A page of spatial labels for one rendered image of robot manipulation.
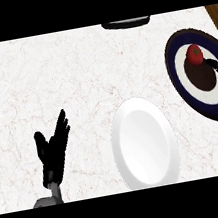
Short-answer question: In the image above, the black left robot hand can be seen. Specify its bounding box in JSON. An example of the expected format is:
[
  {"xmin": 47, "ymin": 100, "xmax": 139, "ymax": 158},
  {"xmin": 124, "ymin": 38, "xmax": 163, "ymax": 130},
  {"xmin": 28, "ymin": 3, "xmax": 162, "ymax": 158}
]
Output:
[{"xmin": 29, "ymin": 107, "xmax": 81, "ymax": 191}]

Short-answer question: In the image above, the red tomato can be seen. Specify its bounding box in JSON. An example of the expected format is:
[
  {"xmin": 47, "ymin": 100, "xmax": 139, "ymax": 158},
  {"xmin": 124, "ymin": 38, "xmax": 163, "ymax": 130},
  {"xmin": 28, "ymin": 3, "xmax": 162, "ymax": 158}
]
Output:
[{"xmin": 184, "ymin": 42, "xmax": 206, "ymax": 68}]

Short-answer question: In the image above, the navy and white plate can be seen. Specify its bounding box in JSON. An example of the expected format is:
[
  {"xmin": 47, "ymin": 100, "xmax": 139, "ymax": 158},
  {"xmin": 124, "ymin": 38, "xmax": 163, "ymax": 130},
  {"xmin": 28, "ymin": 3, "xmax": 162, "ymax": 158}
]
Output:
[{"xmin": 160, "ymin": 23, "xmax": 218, "ymax": 131}]

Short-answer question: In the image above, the black appliance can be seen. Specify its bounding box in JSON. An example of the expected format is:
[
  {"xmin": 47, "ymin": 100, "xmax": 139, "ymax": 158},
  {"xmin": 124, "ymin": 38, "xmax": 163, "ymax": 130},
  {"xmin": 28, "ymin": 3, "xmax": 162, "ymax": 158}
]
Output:
[{"xmin": 100, "ymin": 15, "xmax": 152, "ymax": 34}]

